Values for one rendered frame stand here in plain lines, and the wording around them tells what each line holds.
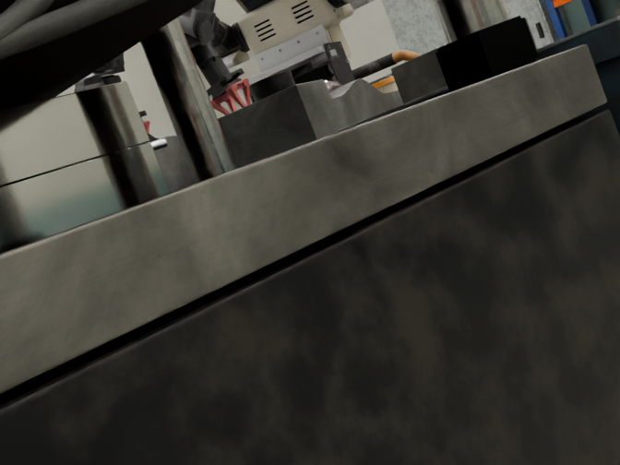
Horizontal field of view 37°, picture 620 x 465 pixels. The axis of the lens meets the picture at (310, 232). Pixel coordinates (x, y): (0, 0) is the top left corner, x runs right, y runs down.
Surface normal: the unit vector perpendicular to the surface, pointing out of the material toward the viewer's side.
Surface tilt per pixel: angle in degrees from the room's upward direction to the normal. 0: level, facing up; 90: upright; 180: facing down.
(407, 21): 90
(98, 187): 90
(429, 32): 90
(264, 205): 90
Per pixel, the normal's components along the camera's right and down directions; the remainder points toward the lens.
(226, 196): 0.68, -0.21
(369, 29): -0.69, 0.31
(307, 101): 0.84, -0.29
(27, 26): 0.44, -0.51
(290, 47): -0.44, 0.23
